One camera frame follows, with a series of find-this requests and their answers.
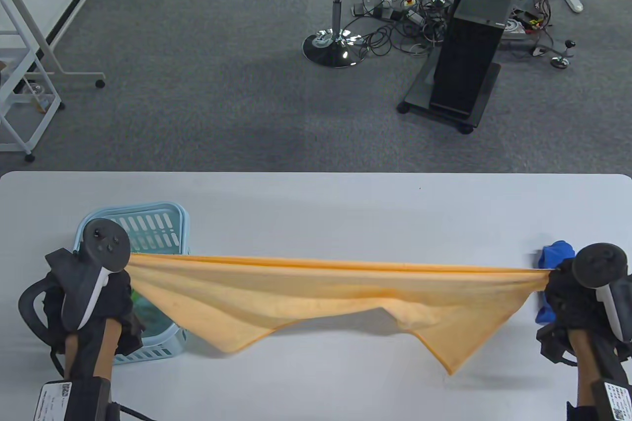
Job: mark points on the person's left hand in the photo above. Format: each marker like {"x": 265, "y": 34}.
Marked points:
{"x": 113, "y": 297}

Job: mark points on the person's right hand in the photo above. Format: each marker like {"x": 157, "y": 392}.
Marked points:
{"x": 568, "y": 297}

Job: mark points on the green towel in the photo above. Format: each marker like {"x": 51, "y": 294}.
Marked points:
{"x": 142, "y": 310}

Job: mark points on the blue rectangular towel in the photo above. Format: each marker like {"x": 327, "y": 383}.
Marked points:
{"x": 555, "y": 253}

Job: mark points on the orange towel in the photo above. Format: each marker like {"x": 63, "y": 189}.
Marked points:
{"x": 321, "y": 292}

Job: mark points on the person's right forearm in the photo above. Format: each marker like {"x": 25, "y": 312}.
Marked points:
{"x": 585, "y": 366}

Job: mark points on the black forearm device with label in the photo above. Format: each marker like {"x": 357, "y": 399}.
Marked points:
{"x": 74, "y": 401}
{"x": 614, "y": 401}

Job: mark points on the person's left forearm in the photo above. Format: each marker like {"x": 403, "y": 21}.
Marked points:
{"x": 106, "y": 347}

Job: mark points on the black and white right controller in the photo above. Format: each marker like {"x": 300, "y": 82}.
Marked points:
{"x": 600, "y": 263}

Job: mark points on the black and white controller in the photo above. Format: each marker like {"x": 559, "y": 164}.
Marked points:
{"x": 600, "y": 263}
{"x": 101, "y": 246}

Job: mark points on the black and white left controller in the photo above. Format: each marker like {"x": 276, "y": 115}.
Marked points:
{"x": 101, "y": 246}

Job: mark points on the light blue plastic basket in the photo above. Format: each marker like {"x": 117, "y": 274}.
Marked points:
{"x": 148, "y": 231}

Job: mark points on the white metal shelf rack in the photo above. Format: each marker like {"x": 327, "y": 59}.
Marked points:
{"x": 47, "y": 127}

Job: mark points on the small stand with black knob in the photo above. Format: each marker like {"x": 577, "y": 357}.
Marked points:
{"x": 558, "y": 61}

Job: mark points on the black wheeled cart base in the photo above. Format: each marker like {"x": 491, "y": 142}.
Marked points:
{"x": 414, "y": 95}

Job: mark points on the black computer tower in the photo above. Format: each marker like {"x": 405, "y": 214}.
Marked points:
{"x": 466, "y": 60}

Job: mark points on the grey power strip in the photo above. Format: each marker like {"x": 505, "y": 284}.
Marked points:
{"x": 368, "y": 9}

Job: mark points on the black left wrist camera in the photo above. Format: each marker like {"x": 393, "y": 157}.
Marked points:
{"x": 131, "y": 334}

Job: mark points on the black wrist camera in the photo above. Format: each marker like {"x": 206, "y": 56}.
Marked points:
{"x": 553, "y": 344}
{"x": 131, "y": 334}

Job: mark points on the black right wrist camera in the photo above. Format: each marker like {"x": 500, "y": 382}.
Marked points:
{"x": 553, "y": 344}

